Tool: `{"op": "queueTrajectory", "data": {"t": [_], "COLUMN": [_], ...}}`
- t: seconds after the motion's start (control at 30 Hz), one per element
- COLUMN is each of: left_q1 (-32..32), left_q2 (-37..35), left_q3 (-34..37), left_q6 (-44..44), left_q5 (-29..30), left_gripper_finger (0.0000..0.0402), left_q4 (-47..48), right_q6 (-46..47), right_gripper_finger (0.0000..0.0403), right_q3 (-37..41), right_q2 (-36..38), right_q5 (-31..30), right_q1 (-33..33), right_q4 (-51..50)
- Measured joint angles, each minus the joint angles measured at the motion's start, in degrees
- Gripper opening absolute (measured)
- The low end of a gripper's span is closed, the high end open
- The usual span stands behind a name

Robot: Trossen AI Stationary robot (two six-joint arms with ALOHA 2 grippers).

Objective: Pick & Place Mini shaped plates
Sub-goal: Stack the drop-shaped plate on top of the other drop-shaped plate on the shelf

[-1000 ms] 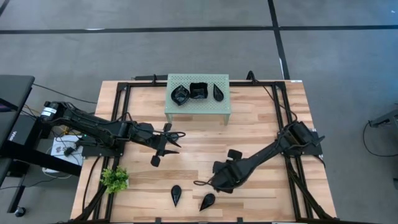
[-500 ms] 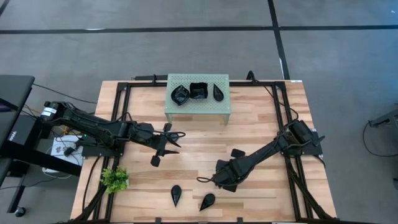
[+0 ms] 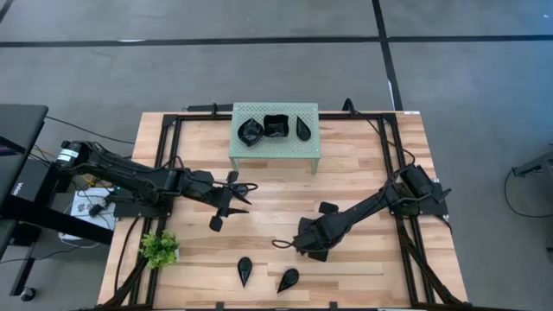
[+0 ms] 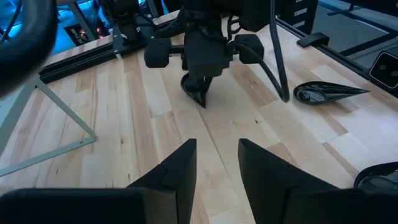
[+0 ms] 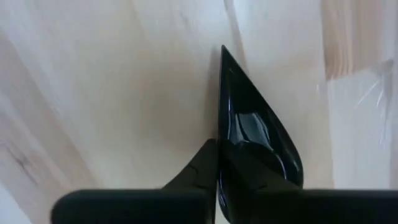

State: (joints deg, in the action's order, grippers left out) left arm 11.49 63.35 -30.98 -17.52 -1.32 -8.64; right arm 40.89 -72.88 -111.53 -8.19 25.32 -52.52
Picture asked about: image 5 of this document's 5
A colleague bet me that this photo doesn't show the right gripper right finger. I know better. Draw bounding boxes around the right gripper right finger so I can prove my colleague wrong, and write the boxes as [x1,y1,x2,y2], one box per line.
[219,141,398,224]

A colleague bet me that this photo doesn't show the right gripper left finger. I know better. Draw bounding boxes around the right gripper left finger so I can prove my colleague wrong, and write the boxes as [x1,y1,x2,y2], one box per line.
[50,138,219,224]

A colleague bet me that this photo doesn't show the black teardrop mini plate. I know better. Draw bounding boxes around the black teardrop mini plate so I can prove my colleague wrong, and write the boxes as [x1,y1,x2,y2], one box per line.
[216,44,305,224]

